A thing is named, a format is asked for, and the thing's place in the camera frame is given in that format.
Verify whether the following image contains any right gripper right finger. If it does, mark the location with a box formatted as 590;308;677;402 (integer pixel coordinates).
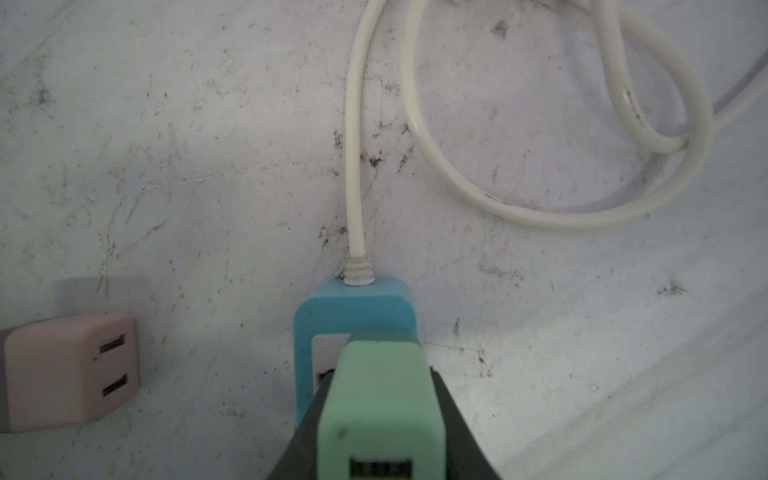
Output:
430;369;500;480

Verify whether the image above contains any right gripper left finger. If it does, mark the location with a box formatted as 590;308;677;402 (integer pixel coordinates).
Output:
267;374;333;480

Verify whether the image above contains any green plug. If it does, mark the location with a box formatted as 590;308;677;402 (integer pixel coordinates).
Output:
317;331;447;479

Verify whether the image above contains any blue power strip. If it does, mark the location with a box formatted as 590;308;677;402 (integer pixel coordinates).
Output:
293;278;418;423

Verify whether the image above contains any pink plug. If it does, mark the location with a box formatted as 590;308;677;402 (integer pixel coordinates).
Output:
1;314;140;434

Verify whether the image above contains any white cable of blue strip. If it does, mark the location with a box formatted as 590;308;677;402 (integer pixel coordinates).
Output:
343;0;768;288

